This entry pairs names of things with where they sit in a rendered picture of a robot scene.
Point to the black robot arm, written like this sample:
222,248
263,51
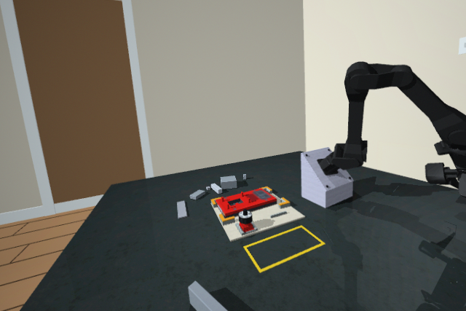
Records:
361,77

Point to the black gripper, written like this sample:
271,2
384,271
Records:
436,173

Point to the grey wheel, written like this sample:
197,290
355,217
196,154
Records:
245,219

